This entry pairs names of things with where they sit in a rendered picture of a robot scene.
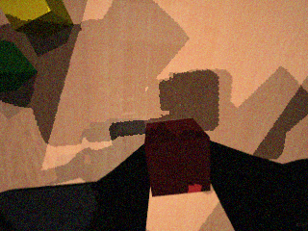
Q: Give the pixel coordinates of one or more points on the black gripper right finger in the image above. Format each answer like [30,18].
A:
[260,194]

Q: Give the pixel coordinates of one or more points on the yellow block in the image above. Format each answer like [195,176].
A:
[39,18]

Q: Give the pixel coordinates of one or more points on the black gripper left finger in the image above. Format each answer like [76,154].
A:
[116,202]

